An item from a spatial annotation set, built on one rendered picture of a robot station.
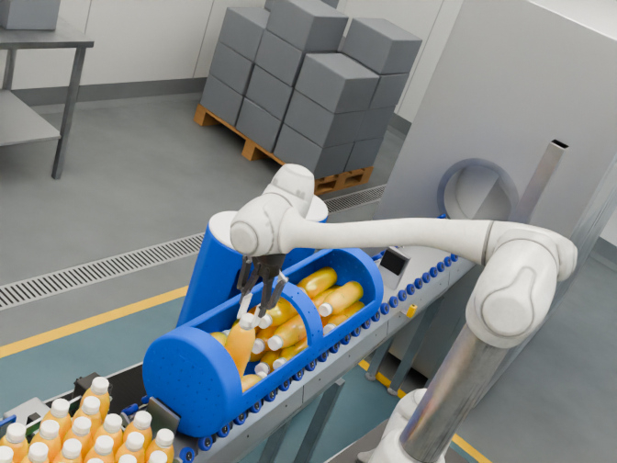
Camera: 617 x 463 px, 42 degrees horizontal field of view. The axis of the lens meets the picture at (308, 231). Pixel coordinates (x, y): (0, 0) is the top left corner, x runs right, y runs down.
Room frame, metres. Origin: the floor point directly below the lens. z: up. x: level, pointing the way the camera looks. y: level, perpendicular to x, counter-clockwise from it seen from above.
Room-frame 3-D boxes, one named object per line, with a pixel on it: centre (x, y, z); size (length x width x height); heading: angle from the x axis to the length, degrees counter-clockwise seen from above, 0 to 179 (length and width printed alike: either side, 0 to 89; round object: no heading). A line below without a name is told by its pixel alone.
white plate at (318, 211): (2.99, 0.09, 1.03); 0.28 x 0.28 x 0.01
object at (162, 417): (1.58, 0.18, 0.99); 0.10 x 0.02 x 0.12; 66
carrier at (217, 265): (2.61, 0.21, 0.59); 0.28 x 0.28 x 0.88
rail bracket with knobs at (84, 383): (1.62, 0.38, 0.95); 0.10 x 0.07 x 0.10; 66
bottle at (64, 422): (1.40, 0.40, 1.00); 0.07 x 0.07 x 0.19
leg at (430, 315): (3.41, -0.70, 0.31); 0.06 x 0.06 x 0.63; 66
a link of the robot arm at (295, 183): (1.69, 0.07, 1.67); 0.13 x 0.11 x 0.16; 167
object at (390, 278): (2.80, -0.35, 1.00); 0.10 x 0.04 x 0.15; 66
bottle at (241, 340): (1.70, 0.06, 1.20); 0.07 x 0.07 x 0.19
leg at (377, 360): (3.47, -0.57, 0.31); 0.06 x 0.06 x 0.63; 66
